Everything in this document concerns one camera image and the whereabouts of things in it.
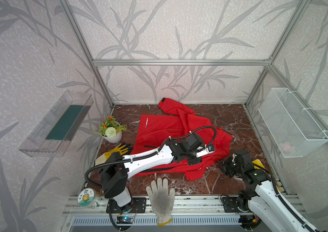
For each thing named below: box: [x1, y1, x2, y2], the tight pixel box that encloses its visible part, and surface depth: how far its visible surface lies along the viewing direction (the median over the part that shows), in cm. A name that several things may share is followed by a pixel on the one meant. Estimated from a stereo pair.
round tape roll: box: [76, 187, 102, 209], surface depth 71 cm
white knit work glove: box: [146, 177, 176, 226], surface depth 77 cm
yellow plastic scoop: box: [251, 159, 266, 170], surface depth 88 cm
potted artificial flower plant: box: [98, 116, 128, 144], surface depth 90 cm
